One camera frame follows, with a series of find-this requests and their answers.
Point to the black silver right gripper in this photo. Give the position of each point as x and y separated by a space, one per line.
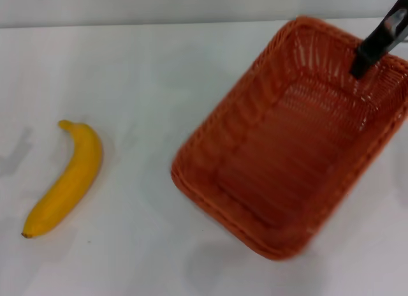
396 18

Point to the orange woven plastic basket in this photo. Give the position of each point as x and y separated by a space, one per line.
274 168

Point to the yellow banana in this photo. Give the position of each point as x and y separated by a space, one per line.
75 168

